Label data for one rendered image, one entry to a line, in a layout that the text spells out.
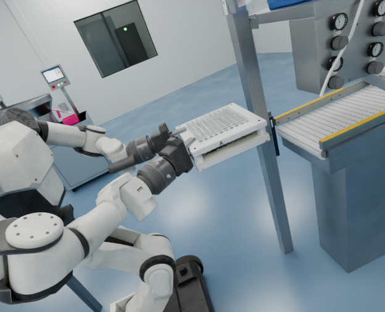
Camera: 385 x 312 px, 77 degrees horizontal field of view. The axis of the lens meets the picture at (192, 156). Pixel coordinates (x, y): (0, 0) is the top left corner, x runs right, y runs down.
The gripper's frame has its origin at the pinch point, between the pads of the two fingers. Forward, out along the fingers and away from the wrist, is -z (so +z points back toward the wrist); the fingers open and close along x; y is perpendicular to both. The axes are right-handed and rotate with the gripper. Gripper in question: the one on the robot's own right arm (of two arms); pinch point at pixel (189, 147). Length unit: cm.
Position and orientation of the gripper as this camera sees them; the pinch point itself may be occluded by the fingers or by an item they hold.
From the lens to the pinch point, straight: 75.5
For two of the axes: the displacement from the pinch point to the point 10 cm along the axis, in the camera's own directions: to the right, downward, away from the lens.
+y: 7.0, 1.2, -7.1
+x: 3.4, 8.1, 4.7
